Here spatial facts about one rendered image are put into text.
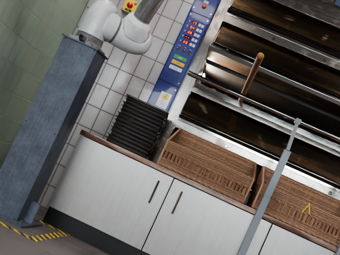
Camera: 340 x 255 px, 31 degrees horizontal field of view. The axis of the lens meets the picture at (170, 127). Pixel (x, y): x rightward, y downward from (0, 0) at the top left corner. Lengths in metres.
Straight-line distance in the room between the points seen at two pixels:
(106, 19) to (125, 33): 0.13
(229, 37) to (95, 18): 1.15
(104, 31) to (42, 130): 0.62
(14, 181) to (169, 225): 0.89
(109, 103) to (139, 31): 0.90
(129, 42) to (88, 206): 0.96
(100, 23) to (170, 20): 0.95
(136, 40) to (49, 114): 0.62
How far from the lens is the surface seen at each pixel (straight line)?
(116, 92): 4.12
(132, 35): 3.35
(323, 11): 4.23
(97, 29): 3.32
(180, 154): 3.53
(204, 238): 3.48
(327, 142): 4.08
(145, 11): 3.33
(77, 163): 3.57
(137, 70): 4.13
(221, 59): 4.04
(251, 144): 3.98
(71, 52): 3.29
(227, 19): 4.17
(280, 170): 3.42
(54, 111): 3.26
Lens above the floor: 0.60
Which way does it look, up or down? 3 degrees up
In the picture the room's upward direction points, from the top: 25 degrees clockwise
